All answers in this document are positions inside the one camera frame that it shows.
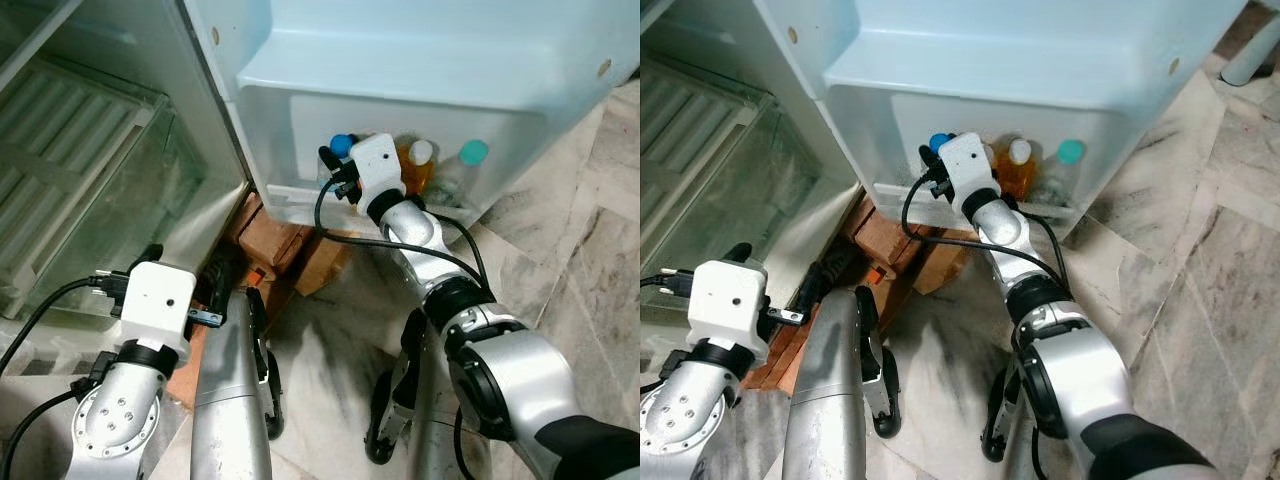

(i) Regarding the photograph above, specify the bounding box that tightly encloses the blue cap bottle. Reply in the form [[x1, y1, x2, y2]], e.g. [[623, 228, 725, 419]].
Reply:
[[926, 133, 954, 189], [324, 133, 359, 191]]

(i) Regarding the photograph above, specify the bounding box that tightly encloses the white ribbed fridge shelf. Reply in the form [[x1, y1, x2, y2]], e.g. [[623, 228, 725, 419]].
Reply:
[[0, 58, 167, 293], [640, 58, 773, 273]]

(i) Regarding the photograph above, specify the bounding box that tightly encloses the fridge door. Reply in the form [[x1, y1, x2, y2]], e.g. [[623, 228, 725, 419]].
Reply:
[[185, 0, 641, 238], [755, 0, 1251, 241]]

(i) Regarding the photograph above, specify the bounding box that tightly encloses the grey fridge cabinet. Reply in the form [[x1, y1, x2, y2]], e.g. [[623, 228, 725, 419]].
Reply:
[[640, 0, 867, 333], [0, 0, 253, 336]]

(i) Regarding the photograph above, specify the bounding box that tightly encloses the clear crisper drawer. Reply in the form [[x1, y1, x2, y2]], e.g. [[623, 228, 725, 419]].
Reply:
[[20, 95, 251, 321], [650, 95, 864, 303]]

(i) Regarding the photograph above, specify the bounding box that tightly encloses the orange bottle white cap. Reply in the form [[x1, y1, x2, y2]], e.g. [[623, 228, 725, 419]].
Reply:
[[395, 138, 439, 199], [994, 138, 1040, 201]]

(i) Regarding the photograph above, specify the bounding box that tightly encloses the clear bottle teal cap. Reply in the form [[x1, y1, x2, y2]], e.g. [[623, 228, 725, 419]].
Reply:
[[440, 139, 493, 207], [1040, 139, 1090, 208]]

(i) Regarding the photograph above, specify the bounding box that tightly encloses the white round pipe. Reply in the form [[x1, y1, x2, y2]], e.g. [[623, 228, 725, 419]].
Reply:
[[1220, 15, 1280, 88]]

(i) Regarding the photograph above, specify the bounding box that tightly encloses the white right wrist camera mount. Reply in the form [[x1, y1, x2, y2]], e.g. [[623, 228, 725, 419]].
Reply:
[[938, 132, 1002, 202], [350, 132, 408, 204]]

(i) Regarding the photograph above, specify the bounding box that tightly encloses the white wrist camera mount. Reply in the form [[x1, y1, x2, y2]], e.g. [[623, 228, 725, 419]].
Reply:
[[938, 132, 1002, 202], [350, 132, 408, 204], [690, 260, 772, 364], [118, 262, 198, 367]]

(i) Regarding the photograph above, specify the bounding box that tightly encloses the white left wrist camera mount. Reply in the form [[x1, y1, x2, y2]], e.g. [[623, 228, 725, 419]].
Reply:
[[118, 262, 198, 367], [690, 260, 772, 364]]

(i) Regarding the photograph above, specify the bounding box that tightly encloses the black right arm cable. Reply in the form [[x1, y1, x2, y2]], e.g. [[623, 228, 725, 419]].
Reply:
[[900, 178, 1077, 293], [314, 178, 493, 293]]

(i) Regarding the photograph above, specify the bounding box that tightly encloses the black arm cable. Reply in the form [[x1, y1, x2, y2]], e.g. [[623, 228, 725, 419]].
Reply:
[[900, 178, 1077, 293], [640, 272, 703, 299], [0, 386, 86, 480], [314, 178, 493, 293], [0, 276, 126, 377]]

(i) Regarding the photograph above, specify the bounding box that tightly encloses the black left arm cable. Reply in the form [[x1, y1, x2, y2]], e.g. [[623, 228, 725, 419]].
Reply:
[[0, 386, 86, 480], [640, 272, 703, 299], [0, 276, 126, 377]]

